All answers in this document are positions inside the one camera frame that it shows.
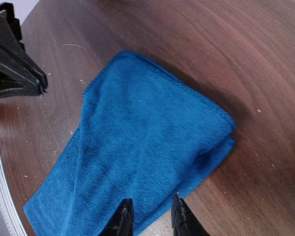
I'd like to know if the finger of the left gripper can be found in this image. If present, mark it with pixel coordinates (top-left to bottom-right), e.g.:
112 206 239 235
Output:
0 16 48 99

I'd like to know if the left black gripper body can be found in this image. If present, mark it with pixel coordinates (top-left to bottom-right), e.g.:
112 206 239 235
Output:
0 2 24 49

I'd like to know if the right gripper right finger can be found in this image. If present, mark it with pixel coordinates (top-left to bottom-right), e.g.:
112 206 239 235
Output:
171 194 210 236

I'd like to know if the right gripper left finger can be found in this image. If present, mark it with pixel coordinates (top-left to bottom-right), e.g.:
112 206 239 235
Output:
99 198 134 236

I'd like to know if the blue towel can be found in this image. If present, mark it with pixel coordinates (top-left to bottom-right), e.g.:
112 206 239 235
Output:
24 51 236 236

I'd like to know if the front aluminium rail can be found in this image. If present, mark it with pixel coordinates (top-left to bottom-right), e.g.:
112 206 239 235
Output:
0 100 28 236

